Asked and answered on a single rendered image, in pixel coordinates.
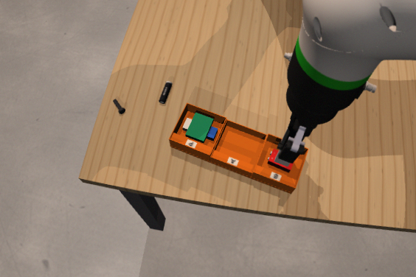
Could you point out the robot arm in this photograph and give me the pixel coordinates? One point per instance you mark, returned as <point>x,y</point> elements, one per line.
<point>341,43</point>

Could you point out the blue and white eraser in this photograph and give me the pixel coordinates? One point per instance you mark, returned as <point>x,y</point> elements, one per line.
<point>212,132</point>

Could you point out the black bolt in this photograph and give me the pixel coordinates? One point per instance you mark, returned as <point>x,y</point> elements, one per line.
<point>121,110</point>

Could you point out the red 9v battery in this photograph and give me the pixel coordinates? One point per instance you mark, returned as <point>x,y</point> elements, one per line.
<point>279,166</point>

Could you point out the orange three-compartment bin rack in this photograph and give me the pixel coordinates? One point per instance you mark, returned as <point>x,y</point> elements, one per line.
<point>236,148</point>

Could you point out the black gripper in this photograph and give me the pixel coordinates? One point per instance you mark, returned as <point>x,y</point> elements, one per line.
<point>303,120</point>

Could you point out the black aa battery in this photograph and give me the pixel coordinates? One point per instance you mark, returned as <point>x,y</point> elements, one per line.
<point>165,92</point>

